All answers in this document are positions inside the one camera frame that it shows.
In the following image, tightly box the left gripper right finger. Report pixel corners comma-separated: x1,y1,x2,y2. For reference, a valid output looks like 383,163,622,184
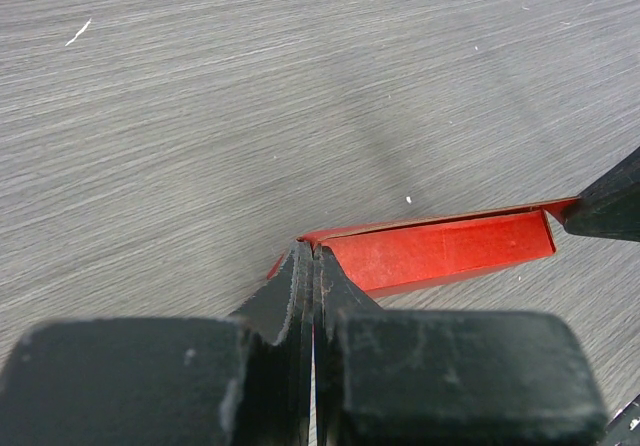
313,246,381,445

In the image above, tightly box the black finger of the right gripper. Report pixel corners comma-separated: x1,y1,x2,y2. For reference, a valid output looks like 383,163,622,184
563,149,640,242

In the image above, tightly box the red paper box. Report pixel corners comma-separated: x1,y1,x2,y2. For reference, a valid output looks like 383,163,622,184
297,197,578,298

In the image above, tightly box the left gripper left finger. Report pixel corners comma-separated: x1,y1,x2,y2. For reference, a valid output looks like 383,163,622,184
230,241,313,445

